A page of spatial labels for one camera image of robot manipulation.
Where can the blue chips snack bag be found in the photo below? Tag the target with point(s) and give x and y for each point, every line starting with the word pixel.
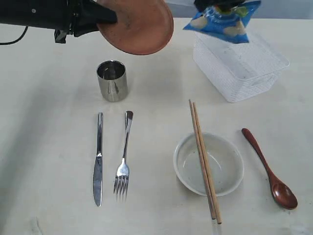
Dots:
pixel 229 26

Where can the white ceramic bowl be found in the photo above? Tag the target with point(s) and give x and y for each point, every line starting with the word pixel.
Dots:
pixel 225 161

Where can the brown wooden handle spoon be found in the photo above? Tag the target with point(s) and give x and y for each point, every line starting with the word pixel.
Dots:
pixel 281 193

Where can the white perforated plastic basket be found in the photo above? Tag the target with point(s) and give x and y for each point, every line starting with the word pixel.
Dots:
pixel 239 71

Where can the brown round plate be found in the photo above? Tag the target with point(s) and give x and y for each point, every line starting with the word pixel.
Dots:
pixel 143 27

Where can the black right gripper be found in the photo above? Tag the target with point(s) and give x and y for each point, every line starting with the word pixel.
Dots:
pixel 224 5

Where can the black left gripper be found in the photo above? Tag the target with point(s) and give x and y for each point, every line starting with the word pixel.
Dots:
pixel 58 15

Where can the wooden chopstick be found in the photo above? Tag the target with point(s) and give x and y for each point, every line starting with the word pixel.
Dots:
pixel 203 169
pixel 208 170

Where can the silver metal fork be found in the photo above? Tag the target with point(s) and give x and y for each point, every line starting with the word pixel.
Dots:
pixel 121 181

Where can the silver metal knife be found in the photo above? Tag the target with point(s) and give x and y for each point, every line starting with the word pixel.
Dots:
pixel 98 166

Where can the stainless steel cup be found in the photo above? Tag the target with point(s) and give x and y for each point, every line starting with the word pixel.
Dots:
pixel 112 79

